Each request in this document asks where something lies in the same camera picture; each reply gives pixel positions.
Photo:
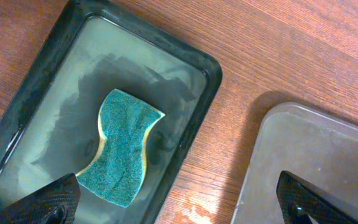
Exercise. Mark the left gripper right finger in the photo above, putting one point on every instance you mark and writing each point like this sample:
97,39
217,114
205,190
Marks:
302,202

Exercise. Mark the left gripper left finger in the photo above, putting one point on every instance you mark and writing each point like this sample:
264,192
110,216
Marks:
55,203

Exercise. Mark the green yellow sponge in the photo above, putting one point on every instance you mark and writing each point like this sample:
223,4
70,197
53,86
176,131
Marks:
117,171

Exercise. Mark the brown serving tray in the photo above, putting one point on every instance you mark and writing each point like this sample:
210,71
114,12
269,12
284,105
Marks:
314,146

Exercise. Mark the black water tray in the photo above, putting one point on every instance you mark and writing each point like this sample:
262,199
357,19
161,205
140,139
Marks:
50,127

